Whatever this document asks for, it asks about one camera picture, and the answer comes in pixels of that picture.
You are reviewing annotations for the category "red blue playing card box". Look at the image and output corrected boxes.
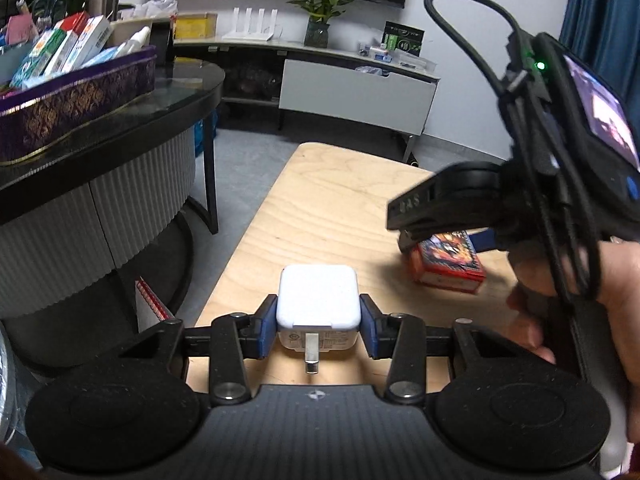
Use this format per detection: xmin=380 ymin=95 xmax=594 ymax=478
xmin=405 ymin=231 xmax=486 ymax=294

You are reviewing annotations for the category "white cube usb charger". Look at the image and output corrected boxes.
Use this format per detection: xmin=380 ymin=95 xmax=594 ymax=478
xmin=276 ymin=263 xmax=361 ymax=375

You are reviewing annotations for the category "right hand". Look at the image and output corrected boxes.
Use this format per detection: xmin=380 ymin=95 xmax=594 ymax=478
xmin=505 ymin=238 xmax=640 ymax=446

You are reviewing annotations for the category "red spiral notebook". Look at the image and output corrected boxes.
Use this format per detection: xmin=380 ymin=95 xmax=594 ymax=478
xmin=134 ymin=278 xmax=175 ymax=333

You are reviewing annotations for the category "wooden coffee table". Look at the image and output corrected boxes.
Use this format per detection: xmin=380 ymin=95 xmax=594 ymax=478
xmin=185 ymin=142 xmax=551 ymax=396

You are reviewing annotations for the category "dark blue curtain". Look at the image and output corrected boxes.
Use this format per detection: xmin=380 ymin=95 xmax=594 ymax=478
xmin=560 ymin=0 xmax=640 ymax=129

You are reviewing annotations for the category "white tv console cabinet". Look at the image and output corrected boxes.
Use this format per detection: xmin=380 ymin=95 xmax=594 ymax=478
xmin=174 ymin=38 xmax=439 ymax=164

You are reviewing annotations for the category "black round side table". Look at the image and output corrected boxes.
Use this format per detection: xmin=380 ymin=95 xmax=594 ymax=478
xmin=1 ymin=60 xmax=224 ymax=377

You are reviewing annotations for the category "black green product box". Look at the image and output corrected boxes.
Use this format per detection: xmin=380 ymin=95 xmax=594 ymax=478
xmin=382 ymin=21 xmax=424 ymax=56

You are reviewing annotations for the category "purple gold storage tray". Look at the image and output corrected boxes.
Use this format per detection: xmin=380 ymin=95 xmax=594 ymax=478
xmin=1 ymin=46 xmax=156 ymax=166

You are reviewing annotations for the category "white wifi router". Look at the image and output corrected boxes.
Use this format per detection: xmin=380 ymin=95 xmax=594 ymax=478
xmin=222 ymin=8 xmax=278 ymax=42

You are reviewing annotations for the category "yellow cardboard box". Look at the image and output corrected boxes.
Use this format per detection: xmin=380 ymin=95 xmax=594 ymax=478
xmin=174 ymin=12 xmax=218 ymax=40

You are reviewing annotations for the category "white plastic bag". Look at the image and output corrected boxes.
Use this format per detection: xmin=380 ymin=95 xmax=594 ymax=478
xmin=132 ymin=0 xmax=178 ymax=18

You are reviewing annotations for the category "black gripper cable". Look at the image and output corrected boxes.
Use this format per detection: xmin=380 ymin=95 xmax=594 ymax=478
xmin=423 ymin=0 xmax=601 ymax=306

